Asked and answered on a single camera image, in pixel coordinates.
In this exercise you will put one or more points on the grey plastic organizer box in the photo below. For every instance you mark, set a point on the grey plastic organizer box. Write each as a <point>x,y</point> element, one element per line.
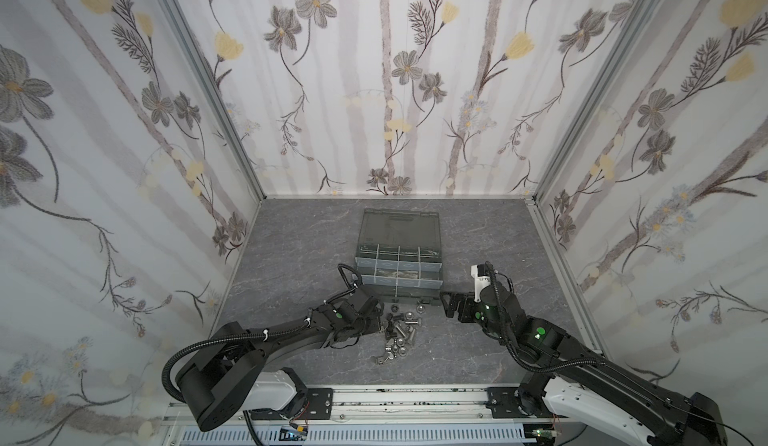
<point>400,254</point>

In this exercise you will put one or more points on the white perforated cable duct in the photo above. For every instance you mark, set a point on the white perforated cable duct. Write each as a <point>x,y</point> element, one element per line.
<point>396,434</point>

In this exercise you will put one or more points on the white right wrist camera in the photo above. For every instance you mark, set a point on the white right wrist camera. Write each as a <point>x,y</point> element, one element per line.
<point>482,279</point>

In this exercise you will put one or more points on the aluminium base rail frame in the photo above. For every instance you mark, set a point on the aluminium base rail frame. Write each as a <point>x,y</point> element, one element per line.
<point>403,404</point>

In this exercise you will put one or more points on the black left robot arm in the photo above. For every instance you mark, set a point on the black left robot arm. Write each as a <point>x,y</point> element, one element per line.
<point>217,377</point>

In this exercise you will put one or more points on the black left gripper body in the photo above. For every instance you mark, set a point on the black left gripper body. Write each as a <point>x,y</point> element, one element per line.
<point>369,311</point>

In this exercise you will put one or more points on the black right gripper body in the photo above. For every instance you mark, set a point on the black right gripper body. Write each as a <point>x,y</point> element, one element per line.
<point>462,308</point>

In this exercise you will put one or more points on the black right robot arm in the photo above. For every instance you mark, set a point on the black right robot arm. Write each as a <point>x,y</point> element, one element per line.
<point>567,379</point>

